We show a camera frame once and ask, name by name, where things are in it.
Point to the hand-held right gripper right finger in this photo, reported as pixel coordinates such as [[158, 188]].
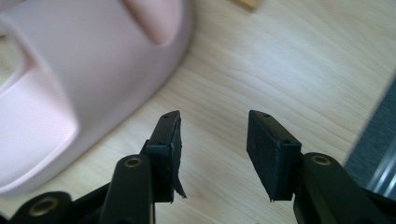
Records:
[[271, 161]]

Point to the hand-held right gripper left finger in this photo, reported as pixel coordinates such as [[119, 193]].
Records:
[[163, 149]]

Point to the small wooden piece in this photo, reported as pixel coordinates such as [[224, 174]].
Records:
[[247, 3]]

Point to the pink slipper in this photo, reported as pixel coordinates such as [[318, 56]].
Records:
[[77, 93]]

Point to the metal rail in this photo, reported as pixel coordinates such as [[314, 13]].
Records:
[[384, 174]]

